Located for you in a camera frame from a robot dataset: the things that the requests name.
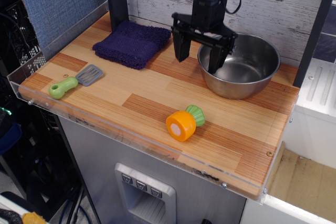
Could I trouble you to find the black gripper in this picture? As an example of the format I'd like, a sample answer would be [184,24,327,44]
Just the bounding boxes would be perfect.
[172,0,237,73]

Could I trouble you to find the stainless steel bowl pot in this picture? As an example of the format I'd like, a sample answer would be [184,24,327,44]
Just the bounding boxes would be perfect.
[197,33,281,99]

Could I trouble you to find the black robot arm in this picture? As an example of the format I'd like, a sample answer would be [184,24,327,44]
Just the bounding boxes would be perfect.
[172,0,237,74]

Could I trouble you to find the purple terry cloth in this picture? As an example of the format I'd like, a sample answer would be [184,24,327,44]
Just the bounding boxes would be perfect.
[92,21,171,70]

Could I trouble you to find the orange toy carrot piece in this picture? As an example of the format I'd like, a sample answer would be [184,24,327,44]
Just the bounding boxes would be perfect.
[165,105,205,142]

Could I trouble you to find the clear acrylic table guard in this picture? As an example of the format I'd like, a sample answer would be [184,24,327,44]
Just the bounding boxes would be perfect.
[9,6,299,200]

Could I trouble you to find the grey toy fridge cabinet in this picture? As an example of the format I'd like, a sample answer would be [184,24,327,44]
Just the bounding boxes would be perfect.
[60,119,246,223]

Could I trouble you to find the silver ice dispenser panel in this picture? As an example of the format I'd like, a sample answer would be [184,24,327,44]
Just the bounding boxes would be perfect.
[114,163,177,223]

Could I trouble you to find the white toy sink unit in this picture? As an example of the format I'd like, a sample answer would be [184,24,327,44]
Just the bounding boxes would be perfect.
[241,59,335,223]

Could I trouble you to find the black plastic crate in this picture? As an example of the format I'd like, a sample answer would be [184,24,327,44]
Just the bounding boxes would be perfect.
[4,0,43,66]

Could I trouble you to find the yellow object bottom left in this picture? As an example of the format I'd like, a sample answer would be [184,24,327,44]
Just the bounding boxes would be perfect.
[22,212,47,224]

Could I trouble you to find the toy spatula green handle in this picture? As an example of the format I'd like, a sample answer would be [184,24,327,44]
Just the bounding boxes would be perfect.
[48,65,103,99]

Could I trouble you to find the dark grey right post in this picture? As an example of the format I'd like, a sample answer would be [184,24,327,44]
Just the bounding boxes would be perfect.
[293,0,333,88]

